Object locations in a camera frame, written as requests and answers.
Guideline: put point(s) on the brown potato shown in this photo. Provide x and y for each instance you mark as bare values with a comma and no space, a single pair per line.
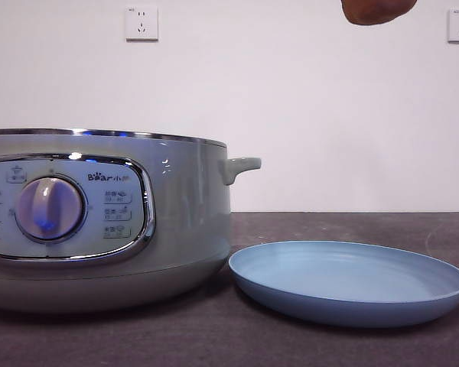
375,11

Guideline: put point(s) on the grey-green electric steamer pot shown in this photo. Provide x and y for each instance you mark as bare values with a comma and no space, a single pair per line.
183,214

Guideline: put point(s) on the light blue round plate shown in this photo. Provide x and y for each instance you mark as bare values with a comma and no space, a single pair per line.
340,275

